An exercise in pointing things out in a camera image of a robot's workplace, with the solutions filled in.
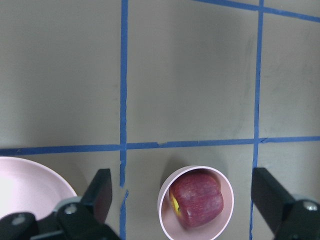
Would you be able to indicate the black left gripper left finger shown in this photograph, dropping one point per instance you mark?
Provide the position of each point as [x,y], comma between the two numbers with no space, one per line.
[72,219]

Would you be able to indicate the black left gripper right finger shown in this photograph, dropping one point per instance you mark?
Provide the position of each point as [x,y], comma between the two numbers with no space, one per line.
[287,217]

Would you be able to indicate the pink bowl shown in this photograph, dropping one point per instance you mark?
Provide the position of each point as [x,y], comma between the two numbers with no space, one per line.
[211,231]

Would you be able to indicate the red apple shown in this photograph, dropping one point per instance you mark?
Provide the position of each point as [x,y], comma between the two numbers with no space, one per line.
[196,198]

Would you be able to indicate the pink plate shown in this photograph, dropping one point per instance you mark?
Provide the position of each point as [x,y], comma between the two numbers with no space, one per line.
[28,186]

